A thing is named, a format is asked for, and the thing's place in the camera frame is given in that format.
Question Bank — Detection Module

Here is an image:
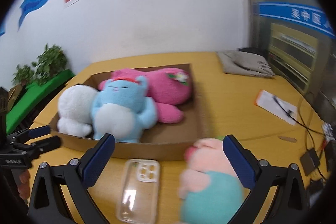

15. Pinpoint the pink and teal plush toy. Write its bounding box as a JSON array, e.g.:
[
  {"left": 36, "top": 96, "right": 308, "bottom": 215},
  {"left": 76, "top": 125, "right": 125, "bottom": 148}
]
[{"left": 178, "top": 138, "right": 244, "bottom": 223}]

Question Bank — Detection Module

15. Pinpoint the clear beige phone case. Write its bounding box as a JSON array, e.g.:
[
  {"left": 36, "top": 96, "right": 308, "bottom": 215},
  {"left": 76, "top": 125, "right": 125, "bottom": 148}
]
[{"left": 116, "top": 159, "right": 161, "bottom": 224}]

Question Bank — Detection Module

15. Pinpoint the person's left hand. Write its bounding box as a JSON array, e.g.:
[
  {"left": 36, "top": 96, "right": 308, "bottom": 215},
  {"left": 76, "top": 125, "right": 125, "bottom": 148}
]
[{"left": 18, "top": 170, "right": 30, "bottom": 200}]

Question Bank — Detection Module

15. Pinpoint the green cloth covered bench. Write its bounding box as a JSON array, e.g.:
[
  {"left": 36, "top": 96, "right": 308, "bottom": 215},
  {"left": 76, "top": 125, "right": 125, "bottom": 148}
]
[{"left": 6, "top": 69, "right": 75, "bottom": 134}]

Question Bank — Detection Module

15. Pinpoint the white plush toy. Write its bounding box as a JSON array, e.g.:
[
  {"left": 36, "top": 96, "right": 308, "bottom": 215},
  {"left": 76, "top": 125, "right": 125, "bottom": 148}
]
[{"left": 57, "top": 85, "right": 98, "bottom": 138}]

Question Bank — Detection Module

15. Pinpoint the black power adapter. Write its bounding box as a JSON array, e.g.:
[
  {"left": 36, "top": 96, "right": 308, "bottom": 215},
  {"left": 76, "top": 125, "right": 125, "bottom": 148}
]
[{"left": 299, "top": 148, "right": 320, "bottom": 176}]

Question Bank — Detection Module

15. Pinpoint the green potted plant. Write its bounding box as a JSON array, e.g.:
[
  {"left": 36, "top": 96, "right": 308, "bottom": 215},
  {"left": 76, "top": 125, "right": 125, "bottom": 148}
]
[
  {"left": 11, "top": 64, "right": 35, "bottom": 86},
  {"left": 31, "top": 44, "right": 68, "bottom": 85}
]

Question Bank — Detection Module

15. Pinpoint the small wooden stick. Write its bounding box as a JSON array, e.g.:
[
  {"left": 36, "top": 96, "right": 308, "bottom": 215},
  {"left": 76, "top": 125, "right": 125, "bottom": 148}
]
[{"left": 278, "top": 136, "right": 297, "bottom": 143}]

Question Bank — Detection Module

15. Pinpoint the blue plush toy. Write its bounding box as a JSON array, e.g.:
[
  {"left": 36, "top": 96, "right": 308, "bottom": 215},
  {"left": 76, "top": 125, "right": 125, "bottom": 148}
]
[{"left": 91, "top": 76, "right": 158, "bottom": 143}]

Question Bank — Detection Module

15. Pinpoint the yellow shelf behind glass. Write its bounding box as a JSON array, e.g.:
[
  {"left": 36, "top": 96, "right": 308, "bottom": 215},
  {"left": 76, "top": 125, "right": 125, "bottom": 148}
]
[{"left": 268, "top": 23, "right": 318, "bottom": 94}]

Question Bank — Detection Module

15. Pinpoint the grey folded cloth bag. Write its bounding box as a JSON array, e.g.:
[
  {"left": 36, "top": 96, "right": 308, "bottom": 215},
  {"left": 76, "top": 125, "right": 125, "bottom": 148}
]
[{"left": 217, "top": 50, "right": 275, "bottom": 79}]

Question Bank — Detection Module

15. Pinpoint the blue banner sign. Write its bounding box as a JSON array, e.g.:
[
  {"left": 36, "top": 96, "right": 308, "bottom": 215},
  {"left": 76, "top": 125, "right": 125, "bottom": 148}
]
[{"left": 254, "top": 2, "right": 335, "bottom": 39}]

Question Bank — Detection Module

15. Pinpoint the black cable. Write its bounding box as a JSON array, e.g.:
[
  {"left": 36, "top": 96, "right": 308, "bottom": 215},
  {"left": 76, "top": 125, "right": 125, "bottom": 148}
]
[{"left": 272, "top": 94, "right": 329, "bottom": 183}]

